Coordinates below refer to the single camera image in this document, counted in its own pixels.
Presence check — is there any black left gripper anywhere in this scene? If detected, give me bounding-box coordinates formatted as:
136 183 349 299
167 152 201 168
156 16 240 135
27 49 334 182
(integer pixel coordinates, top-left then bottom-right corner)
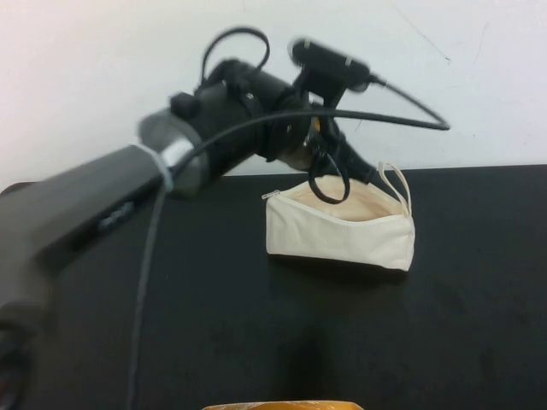
267 91 378 189

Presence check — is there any cream fabric pencil case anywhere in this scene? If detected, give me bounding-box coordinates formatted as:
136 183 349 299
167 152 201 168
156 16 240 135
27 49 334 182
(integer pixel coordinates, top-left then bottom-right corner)
261 160 416 272

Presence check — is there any yellow object at table edge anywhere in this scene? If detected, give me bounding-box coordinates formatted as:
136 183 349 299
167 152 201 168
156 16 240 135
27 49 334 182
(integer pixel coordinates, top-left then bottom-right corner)
201 400 362 410

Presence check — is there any long black camera cable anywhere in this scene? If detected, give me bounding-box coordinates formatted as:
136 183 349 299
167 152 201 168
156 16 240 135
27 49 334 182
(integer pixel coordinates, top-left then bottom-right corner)
126 74 451 410

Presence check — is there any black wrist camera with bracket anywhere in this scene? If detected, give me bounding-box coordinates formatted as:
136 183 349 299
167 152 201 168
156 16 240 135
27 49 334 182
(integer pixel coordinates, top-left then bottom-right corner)
286 38 373 108

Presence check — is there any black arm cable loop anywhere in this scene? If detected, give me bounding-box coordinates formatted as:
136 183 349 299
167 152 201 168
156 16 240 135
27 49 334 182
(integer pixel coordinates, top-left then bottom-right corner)
199 26 271 89

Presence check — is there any white cable tie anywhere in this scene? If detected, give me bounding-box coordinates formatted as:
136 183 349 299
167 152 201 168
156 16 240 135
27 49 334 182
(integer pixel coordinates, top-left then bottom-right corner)
149 147 176 191

